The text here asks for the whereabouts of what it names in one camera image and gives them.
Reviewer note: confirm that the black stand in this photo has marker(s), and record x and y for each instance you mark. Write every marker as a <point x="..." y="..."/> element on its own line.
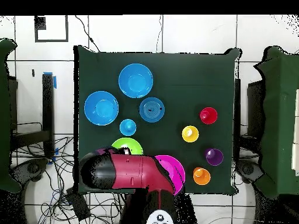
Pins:
<point x="48" y="105"/>

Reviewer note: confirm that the red cup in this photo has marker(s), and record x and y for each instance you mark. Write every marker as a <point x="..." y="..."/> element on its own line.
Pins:
<point x="208" y="115"/>

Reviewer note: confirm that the large blue bowl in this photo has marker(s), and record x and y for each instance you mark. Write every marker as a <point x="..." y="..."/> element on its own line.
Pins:
<point x="135" y="80"/>
<point x="101" y="108"/>

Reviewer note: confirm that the orange cup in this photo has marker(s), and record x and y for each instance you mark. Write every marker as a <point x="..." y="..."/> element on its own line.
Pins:
<point x="201" y="176"/>

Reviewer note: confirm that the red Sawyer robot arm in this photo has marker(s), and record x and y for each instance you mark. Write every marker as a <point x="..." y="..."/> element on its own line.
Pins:
<point x="140" y="172"/>

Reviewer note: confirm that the black power adapter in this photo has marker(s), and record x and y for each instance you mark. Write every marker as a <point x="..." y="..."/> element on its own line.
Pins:
<point x="78" y="205"/>

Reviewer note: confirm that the black floor frame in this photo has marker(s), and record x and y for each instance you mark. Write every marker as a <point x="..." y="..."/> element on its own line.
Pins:
<point x="39" y="23"/>

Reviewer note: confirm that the purple cup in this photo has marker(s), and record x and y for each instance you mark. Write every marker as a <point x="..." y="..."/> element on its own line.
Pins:
<point x="214" y="157"/>

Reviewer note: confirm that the green bowl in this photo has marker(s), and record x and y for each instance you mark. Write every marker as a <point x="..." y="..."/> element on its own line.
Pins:
<point x="130" y="143"/>

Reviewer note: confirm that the small blue bowl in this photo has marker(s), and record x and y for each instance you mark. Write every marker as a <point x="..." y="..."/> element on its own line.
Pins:
<point x="151" y="109"/>

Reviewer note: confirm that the blue cup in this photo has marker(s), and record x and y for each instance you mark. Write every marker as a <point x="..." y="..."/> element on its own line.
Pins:
<point x="128" y="127"/>

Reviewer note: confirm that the green covered side table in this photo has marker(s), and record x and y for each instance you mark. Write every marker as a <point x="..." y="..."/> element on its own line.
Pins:
<point x="4" y="116"/>
<point x="280" y="116"/>

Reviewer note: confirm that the yellow cup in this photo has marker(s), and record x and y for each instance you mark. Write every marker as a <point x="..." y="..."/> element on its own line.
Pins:
<point x="190" y="134"/>

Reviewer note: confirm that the dark green tablecloth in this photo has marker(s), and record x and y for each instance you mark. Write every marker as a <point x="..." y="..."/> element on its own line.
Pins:
<point x="186" y="81"/>

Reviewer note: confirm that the black chair base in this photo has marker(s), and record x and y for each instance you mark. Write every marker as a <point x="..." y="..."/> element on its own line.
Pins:
<point x="247" y="169"/>
<point x="32" y="168"/>

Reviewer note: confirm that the pink bowl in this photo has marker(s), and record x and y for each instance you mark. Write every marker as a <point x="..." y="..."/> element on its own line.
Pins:
<point x="175" y="170"/>

